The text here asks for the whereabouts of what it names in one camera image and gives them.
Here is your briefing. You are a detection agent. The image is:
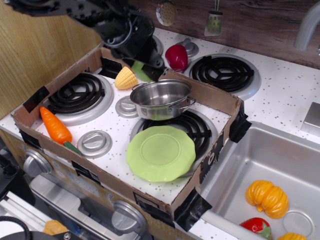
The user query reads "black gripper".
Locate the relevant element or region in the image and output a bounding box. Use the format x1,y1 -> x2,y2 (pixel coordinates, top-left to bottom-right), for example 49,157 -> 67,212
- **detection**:
103,14 -> 168,82

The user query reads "green toy broccoli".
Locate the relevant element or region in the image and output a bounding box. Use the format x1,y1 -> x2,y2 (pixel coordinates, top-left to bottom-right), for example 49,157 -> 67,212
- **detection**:
131,61 -> 151,82

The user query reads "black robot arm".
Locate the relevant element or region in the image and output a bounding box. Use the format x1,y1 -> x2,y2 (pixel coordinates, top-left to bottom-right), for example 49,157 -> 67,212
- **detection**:
4,0 -> 168,81

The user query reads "silver metal pot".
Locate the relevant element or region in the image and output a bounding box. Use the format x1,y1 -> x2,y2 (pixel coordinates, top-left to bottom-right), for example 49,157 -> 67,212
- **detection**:
130,79 -> 196,121

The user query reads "yellow toy corn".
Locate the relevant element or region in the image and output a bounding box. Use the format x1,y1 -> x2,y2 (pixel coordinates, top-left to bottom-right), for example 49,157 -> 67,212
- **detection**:
114,66 -> 139,90

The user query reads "red toy pepper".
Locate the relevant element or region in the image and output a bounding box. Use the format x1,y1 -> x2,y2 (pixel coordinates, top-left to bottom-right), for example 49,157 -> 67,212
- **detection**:
165,44 -> 188,72

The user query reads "silver stovetop knob middle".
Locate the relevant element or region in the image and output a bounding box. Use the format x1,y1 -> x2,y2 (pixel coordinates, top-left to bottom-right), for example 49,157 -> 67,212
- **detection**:
115,96 -> 138,119

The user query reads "silver stovetop knob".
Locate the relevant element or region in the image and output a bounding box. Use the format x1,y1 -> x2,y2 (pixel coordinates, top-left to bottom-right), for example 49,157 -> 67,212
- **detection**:
115,96 -> 138,119
176,38 -> 199,58
77,130 -> 113,159

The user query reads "silver stovetop knob back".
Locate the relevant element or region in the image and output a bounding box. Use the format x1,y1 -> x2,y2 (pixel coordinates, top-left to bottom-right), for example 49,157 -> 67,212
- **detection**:
176,38 -> 199,58

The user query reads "hanging silver strainer spoon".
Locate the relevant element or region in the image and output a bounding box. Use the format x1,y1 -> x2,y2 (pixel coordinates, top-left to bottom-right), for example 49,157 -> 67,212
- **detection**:
155,0 -> 177,27

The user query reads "front left black burner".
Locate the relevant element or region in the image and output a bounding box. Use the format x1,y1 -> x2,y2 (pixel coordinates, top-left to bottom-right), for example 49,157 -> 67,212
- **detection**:
43,72 -> 114,127

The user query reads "hanging silver spatula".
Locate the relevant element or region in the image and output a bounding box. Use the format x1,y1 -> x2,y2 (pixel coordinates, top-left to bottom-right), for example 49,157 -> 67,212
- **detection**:
204,0 -> 223,37

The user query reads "light green plastic plate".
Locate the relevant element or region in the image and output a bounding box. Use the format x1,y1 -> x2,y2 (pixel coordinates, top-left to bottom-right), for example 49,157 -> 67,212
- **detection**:
126,125 -> 196,183

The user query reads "back right black burner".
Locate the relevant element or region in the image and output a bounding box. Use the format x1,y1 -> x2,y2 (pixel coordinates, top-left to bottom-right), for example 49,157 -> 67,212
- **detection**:
184,53 -> 262,100

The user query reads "front right black burner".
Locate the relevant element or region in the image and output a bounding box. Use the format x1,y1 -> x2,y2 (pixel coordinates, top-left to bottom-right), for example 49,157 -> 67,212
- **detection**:
130,109 -> 219,178

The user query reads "silver stovetop knob front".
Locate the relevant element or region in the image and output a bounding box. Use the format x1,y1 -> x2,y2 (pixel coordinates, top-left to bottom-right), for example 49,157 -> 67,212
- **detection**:
77,130 -> 113,159

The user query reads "orange toy carrot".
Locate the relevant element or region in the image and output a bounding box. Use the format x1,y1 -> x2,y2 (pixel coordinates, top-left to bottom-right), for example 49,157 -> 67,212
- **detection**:
39,106 -> 82,156

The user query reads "brown cardboard fence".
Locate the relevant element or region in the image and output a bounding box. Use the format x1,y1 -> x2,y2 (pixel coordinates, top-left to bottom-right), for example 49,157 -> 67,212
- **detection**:
10,46 -> 253,232

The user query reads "left silver oven knob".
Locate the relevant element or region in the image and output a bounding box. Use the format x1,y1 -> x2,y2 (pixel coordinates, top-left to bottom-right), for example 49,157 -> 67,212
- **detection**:
23,149 -> 53,178

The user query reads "silver oven knob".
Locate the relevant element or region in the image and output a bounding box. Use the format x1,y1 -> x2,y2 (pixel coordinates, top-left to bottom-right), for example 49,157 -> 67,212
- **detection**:
111,200 -> 147,234
23,149 -> 53,178

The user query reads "right silver oven knob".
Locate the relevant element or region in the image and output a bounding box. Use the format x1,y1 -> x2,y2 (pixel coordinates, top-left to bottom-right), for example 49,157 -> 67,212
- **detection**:
111,200 -> 147,234

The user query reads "silver sink basin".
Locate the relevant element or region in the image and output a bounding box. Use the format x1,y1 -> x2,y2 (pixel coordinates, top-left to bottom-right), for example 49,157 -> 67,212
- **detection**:
199,121 -> 320,240

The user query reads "silver faucet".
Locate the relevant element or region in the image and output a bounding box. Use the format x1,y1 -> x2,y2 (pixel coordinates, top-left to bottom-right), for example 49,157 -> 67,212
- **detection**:
293,2 -> 320,51

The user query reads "orange yellow cloth piece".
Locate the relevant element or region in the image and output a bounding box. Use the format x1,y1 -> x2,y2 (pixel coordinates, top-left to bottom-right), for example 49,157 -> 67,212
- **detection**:
42,220 -> 68,236

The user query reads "orange toy pumpkin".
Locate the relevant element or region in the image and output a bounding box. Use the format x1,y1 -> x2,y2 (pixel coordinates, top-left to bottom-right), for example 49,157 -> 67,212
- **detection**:
245,180 -> 290,219

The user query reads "red toy strawberry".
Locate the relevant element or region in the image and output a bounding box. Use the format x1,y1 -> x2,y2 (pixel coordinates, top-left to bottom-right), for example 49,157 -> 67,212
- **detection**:
239,217 -> 272,240

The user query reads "small orange toy fruit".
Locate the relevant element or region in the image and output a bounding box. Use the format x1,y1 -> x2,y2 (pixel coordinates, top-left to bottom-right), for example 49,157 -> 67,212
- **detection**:
277,232 -> 307,240

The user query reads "silver oven door handle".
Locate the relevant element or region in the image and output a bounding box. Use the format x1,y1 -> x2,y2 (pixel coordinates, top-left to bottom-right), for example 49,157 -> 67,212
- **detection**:
30,175 -> 148,240

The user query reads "black cable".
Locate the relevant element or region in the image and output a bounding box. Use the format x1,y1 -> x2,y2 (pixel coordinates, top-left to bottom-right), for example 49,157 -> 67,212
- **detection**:
0,215 -> 32,240

